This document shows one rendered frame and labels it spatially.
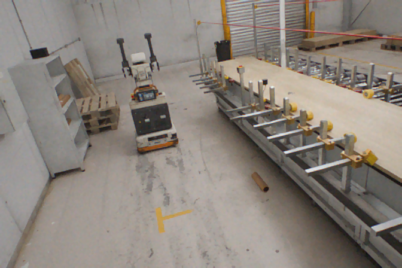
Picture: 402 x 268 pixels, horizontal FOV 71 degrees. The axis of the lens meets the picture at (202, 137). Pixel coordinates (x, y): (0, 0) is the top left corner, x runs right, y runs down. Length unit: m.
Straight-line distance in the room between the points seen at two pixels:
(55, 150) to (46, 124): 0.38
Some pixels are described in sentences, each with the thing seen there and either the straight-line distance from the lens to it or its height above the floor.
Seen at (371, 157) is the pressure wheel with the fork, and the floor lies 0.95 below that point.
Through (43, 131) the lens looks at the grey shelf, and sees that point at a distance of 4.25.
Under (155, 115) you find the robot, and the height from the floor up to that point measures 0.54.
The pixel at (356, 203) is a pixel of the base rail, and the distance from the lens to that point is 1.98.
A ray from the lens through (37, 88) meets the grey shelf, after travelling 4.09.
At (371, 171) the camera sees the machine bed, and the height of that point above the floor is 0.78.
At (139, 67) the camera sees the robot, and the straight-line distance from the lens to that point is 4.39.
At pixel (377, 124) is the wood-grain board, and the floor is 0.90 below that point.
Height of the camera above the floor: 1.91
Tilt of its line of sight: 25 degrees down
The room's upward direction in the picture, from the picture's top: 9 degrees counter-clockwise
